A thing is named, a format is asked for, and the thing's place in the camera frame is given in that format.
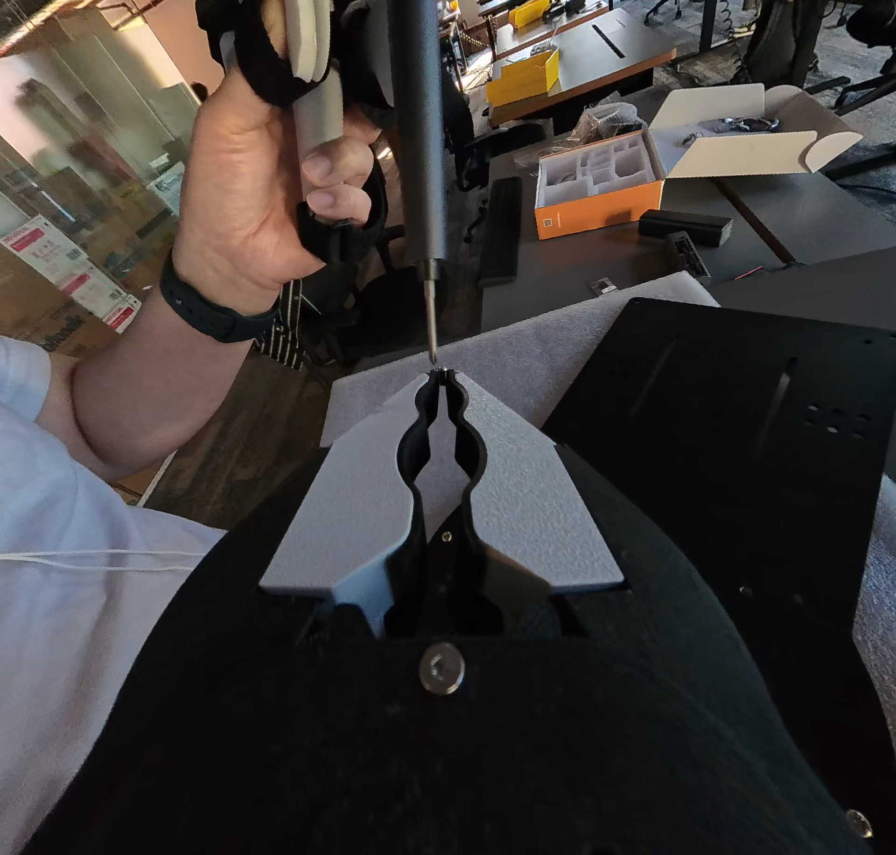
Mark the long black box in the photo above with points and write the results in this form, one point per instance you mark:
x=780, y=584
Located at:
x=689, y=227

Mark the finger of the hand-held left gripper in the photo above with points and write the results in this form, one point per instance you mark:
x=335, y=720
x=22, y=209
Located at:
x=374, y=50

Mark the stack of cardboard boxes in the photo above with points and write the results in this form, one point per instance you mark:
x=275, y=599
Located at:
x=63, y=267

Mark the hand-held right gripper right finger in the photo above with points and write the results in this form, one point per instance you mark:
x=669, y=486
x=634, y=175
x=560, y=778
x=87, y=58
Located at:
x=546, y=519

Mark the black white striped cloth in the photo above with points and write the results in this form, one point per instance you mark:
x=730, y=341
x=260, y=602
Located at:
x=283, y=337

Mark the white foam sheet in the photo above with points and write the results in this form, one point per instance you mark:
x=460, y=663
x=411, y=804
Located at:
x=504, y=351

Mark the person's left hand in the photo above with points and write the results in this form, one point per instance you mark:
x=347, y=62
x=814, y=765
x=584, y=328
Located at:
x=231, y=190

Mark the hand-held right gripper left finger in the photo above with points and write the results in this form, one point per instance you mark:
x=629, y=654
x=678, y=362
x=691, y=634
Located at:
x=336, y=519

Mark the black metal base plate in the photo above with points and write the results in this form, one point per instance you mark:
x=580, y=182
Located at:
x=700, y=463

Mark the black office chair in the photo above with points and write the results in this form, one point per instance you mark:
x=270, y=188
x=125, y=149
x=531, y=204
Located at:
x=378, y=316
x=483, y=151

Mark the small yellow box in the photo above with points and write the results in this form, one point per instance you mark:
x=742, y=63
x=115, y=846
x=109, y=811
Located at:
x=528, y=13

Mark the grey metal block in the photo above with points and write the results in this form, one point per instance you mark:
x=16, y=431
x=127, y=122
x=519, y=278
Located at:
x=687, y=256

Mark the black wristband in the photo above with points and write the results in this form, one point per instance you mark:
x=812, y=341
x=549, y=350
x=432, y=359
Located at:
x=210, y=316

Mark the orange box with white lid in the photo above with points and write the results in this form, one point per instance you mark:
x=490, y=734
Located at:
x=595, y=214

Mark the small dark tag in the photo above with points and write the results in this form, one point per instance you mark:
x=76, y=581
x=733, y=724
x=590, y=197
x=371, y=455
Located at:
x=605, y=286

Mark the black electric screwdriver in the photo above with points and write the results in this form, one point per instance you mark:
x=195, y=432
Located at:
x=416, y=134

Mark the orange-edged grey table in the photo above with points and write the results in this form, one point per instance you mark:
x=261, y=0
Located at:
x=616, y=50

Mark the crumpled clear wrap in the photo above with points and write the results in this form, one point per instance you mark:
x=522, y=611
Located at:
x=609, y=121

